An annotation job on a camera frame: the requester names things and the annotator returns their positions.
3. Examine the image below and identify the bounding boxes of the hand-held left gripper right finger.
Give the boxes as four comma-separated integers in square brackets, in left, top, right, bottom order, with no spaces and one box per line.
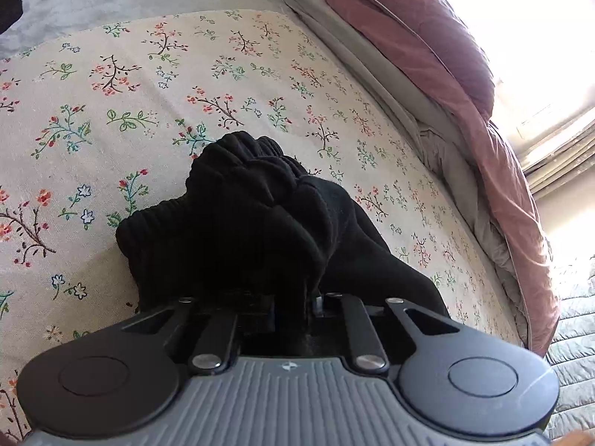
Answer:
[315,292,462,374]

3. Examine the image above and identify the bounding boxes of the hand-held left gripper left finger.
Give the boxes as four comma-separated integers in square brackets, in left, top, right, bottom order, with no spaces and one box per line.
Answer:
[121,295,241,378]

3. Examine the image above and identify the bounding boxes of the black pants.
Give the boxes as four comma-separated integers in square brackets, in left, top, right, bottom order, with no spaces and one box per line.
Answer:
[115,132,451,358]

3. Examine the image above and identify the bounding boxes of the white quilted mattress pad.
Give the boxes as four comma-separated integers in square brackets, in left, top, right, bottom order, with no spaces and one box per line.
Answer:
[543,260,595,438]

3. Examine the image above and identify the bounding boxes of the floral print bedsheet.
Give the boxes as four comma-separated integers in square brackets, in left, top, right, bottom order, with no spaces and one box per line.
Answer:
[0,9,527,443]

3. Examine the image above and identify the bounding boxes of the grey curtain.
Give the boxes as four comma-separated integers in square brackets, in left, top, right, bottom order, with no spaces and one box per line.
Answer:
[524,142,595,195]

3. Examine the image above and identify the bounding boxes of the grey blanket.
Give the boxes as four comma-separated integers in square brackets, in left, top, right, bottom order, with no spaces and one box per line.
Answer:
[251,0,531,350]

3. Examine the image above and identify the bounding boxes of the pink duvet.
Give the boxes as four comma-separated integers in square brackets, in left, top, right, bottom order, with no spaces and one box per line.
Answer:
[290,0,561,356]

